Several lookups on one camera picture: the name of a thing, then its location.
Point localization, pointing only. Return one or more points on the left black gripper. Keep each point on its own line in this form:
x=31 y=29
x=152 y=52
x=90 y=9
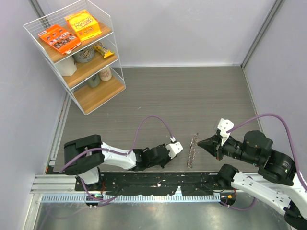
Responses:
x=162 y=165

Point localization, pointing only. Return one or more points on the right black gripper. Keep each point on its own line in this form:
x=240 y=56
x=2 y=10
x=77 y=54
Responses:
x=213 y=145

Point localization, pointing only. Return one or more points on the metal disc with keyrings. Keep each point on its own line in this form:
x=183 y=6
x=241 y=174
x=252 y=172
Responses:
x=192 y=150

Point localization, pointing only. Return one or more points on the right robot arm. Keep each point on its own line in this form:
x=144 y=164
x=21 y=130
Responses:
x=276 y=183

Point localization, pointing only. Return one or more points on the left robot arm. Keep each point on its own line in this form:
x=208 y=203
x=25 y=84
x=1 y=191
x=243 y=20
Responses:
x=83 y=156

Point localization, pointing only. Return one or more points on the beige printed cup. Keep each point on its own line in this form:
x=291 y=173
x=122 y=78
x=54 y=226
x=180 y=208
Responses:
x=105 y=74

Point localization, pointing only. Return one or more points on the green grey can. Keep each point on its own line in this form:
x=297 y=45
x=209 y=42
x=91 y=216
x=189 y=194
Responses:
x=93 y=81

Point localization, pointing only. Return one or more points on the yellow candy bar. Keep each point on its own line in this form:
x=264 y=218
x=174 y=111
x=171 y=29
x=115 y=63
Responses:
x=103 y=50

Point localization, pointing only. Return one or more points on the white paper roll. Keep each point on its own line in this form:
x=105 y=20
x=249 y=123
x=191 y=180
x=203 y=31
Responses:
x=66 y=67

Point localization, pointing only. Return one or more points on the yellow apple snack box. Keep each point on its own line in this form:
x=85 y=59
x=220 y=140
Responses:
x=83 y=24

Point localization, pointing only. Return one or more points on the orange snack box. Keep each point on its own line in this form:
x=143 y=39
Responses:
x=60 y=39

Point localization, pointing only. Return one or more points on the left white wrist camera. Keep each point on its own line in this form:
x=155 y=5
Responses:
x=174 y=149

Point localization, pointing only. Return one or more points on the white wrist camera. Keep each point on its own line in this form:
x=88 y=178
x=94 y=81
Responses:
x=174 y=149
x=223 y=126

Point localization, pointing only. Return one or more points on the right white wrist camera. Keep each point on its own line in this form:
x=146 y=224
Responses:
x=223 y=126

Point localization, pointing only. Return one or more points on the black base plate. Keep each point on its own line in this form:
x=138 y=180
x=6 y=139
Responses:
x=158 y=183

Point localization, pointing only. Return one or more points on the slotted cable duct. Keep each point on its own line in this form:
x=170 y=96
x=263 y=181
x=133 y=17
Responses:
x=177 y=197

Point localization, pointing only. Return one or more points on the white wire shelf rack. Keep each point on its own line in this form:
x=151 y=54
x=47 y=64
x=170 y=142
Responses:
x=91 y=73

